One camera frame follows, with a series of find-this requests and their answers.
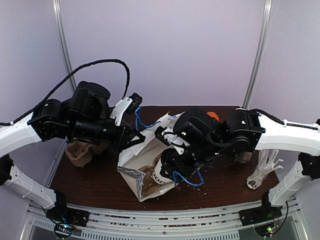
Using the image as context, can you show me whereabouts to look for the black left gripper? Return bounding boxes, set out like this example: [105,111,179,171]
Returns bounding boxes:
[68,116,145,153]

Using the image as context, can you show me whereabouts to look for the blue checkered paper bag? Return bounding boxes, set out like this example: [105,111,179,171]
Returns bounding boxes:
[117,113,189,202]

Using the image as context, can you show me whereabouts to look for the white paper coffee cup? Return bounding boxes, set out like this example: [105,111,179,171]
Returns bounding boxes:
[151,159,173,185]

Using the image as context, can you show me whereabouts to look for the single cardboard cup carrier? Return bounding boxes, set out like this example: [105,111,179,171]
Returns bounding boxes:
[138,154,161,197]

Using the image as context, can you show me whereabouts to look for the cardboard cup carrier stack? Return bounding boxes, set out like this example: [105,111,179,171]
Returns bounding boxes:
[65,141,109,168]

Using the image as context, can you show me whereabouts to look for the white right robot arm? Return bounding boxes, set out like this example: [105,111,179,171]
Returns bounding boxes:
[152,107,320,221]

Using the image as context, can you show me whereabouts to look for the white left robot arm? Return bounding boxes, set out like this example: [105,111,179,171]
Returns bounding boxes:
[0,81,145,222]

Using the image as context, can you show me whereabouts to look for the orange plastic bowl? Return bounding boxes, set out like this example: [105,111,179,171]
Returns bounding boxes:
[206,111,220,122]

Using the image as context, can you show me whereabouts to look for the ceramic mug with coral print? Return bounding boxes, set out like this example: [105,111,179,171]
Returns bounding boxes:
[235,152,252,164]

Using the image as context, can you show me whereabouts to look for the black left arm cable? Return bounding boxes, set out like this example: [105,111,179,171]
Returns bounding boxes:
[0,58,131,127]

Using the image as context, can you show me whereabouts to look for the metal front rail base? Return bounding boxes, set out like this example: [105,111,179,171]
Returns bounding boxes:
[24,196,308,240]

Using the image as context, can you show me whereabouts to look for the right aluminium frame post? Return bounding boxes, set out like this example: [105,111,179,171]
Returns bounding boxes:
[242,0,274,109]

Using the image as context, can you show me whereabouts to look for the aluminium frame post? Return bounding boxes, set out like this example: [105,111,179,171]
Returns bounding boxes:
[242,0,274,109]
[51,0,85,112]

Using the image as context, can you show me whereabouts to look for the left aluminium frame post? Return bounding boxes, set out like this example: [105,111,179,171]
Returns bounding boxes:
[51,0,85,112]

